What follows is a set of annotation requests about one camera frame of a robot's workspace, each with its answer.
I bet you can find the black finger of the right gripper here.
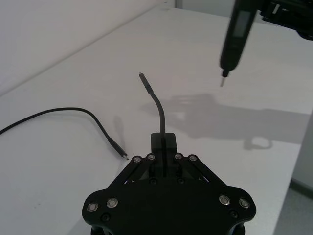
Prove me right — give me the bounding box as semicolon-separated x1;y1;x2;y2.
255;0;298;24

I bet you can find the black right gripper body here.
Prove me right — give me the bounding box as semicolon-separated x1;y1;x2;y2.
291;0;313;42

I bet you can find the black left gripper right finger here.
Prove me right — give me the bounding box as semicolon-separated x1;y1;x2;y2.
163;133;224;191

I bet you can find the black electric screwdriver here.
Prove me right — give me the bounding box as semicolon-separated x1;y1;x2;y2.
218;0;258;88

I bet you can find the black charging cable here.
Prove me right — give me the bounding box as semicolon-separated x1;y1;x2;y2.
0;71;169;179

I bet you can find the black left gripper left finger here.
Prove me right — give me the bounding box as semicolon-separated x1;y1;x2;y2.
107;133;163;191

